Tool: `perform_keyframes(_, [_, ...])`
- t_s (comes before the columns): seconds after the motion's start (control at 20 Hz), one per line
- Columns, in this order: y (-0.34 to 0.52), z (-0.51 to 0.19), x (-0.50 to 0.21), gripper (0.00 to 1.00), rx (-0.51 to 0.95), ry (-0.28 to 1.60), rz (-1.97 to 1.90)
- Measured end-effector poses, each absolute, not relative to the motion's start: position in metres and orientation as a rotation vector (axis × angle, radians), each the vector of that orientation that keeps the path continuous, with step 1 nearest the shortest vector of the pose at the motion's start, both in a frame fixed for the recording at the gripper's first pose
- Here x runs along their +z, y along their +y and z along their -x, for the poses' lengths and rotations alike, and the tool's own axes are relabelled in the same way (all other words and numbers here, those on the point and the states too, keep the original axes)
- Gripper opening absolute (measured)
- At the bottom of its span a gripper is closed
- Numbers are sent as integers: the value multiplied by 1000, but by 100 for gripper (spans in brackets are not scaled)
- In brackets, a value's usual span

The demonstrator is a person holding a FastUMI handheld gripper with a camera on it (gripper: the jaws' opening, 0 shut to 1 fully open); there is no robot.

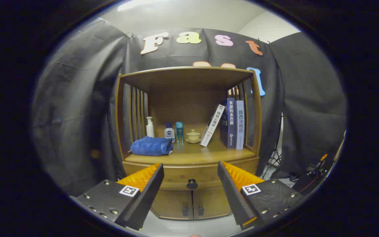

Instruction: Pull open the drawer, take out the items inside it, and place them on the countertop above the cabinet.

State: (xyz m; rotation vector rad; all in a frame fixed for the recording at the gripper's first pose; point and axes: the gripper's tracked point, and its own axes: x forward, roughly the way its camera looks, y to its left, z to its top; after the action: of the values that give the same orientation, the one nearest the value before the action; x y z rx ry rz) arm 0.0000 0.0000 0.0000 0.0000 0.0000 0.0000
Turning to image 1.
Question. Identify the rolled blue towel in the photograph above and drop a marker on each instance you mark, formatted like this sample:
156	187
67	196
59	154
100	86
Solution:
151	146

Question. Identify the white bottle with blue cap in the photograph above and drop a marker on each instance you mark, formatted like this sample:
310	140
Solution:
169	134

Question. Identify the clear blue bottle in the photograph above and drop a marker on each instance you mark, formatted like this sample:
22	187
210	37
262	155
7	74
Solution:
179	131

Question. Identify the beige lidded teacup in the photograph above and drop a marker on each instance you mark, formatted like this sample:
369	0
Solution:
193	136

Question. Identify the wooden cabinet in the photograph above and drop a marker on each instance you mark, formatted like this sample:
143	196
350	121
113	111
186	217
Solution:
189	79

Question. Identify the white book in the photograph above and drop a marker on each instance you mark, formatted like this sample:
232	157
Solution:
212	126

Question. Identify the wooden drawer with black knob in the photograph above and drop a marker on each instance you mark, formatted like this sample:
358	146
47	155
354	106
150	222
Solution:
189	171

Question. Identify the wooden cabinet door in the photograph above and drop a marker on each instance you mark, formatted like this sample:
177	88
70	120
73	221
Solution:
212	202
169	204

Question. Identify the white pump bottle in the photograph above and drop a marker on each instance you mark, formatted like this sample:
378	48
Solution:
150	131

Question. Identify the black light stand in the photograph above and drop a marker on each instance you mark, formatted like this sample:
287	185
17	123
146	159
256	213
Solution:
274	158

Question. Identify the dark blue book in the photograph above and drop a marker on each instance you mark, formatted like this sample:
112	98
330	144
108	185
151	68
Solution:
230	125

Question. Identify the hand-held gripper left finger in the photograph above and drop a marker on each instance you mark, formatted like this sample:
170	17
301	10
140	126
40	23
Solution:
146	200

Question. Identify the wooden countertop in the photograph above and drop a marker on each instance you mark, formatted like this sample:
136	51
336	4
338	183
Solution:
196	153

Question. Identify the light purple book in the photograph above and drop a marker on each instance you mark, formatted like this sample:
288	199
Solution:
240	125

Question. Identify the black backdrop cloth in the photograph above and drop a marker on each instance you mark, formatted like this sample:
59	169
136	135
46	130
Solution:
77	115

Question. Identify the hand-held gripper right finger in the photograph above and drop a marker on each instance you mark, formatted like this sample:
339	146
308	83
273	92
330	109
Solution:
234	197

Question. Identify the black and orange device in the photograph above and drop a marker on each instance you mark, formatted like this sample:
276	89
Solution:
317	168

